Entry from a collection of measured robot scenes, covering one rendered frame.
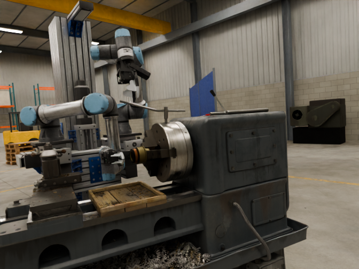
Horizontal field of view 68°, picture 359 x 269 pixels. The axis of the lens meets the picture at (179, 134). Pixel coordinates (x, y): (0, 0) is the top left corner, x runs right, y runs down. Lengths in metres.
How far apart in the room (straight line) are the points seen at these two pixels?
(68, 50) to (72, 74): 0.18
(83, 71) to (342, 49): 10.21
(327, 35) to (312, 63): 1.06
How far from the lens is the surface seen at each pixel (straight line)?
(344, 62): 11.38
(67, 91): 2.11
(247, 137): 1.45
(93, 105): 1.54
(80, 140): 2.01
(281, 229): 1.74
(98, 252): 1.27
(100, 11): 13.58
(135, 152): 1.33
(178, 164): 1.29
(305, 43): 11.91
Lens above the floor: 1.26
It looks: 4 degrees down
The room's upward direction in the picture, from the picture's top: 4 degrees counter-clockwise
